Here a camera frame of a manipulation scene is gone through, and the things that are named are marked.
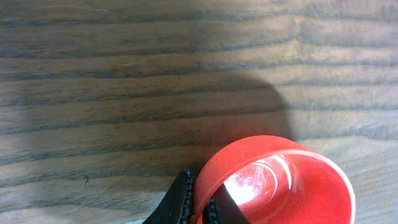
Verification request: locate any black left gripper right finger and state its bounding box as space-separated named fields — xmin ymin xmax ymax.
xmin=205 ymin=184 xmax=250 ymax=224

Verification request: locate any red plastic measuring scoop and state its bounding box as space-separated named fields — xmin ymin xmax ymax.
xmin=190 ymin=135 xmax=356 ymax=224

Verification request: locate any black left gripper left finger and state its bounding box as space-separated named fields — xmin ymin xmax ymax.
xmin=142 ymin=170 xmax=195 ymax=224

